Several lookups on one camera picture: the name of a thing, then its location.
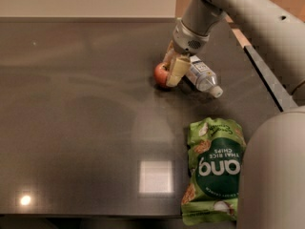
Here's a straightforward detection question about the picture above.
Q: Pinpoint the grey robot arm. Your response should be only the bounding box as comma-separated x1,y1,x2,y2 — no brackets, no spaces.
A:
165,0,305,229

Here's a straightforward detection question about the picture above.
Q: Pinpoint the dark side table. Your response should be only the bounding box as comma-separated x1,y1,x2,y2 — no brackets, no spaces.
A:
244,45,297,112

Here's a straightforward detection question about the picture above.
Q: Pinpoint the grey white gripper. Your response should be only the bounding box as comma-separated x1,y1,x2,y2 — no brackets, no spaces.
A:
163,19,210,88

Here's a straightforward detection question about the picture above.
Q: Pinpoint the green rice chips bag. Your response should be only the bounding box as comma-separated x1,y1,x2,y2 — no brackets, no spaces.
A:
181,117,246,225

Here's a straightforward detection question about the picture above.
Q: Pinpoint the red apple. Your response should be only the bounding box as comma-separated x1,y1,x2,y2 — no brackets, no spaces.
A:
153,62,169,89

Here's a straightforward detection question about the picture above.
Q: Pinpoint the clear plastic water bottle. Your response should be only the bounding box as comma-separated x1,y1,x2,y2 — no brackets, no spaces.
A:
186,55,223,98

